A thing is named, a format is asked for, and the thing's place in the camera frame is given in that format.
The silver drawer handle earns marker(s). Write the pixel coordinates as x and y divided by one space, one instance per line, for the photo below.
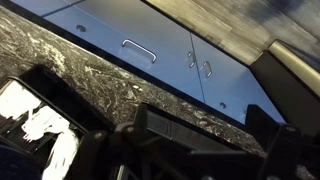
141 48

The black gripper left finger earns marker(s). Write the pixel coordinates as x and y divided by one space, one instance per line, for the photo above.
130 152

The white lower cabinet drawer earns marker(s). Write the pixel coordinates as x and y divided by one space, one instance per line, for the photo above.
138 35

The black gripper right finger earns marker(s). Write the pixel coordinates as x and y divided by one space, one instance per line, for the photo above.
289 153

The stainless steel black microwave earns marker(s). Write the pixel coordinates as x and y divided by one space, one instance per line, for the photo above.
43 122

